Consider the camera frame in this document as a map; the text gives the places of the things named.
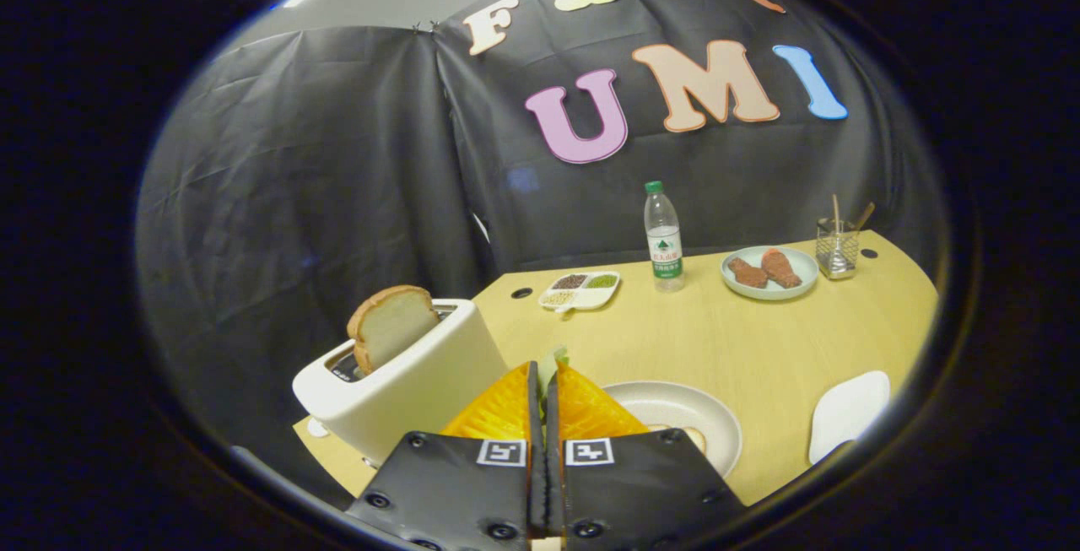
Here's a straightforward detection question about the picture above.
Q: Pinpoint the cream white toaster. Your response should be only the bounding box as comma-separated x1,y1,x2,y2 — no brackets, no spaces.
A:
292,298,509,467

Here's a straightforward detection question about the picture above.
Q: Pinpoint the brown meat piece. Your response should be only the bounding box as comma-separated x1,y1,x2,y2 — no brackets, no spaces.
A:
761,248,803,289
727,257,770,289

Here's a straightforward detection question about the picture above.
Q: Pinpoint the toasted bread slice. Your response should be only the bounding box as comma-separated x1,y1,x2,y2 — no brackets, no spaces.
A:
347,284,441,376

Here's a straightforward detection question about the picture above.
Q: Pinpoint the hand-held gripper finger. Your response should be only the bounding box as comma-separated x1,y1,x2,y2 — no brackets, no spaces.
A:
346,361,546,551
545,361,748,551

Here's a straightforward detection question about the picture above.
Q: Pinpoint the white divided condiment tray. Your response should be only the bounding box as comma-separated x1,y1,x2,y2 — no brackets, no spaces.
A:
538,271,621,316

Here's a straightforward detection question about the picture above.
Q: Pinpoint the clear plastic water bottle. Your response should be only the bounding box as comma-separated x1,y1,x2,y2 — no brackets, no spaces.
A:
644,181,686,293

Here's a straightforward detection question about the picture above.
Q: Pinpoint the clear glass utensil holder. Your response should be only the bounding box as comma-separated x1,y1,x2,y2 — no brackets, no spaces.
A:
815,218,861,281

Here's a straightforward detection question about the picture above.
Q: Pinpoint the pale green round plate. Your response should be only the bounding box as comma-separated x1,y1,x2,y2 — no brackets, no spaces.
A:
720,246,820,301

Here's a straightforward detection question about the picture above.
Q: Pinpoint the cream round plate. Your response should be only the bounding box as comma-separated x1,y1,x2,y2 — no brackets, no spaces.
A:
601,381,743,480

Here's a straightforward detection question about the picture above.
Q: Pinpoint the white square plate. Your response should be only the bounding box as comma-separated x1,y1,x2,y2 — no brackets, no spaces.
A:
808,370,892,466

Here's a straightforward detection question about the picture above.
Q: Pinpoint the black backdrop cloth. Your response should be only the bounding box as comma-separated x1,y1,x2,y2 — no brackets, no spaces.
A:
135,0,946,451

